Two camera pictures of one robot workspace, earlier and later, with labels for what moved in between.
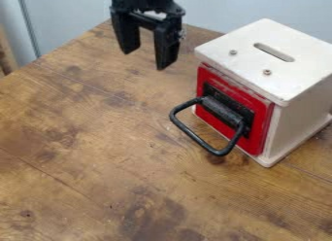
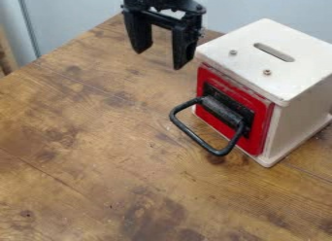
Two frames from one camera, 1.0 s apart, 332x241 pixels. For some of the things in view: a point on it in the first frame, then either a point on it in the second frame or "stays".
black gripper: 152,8 → 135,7
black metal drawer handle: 223,110 stays
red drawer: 243,98 stays
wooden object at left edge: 8,64 stays
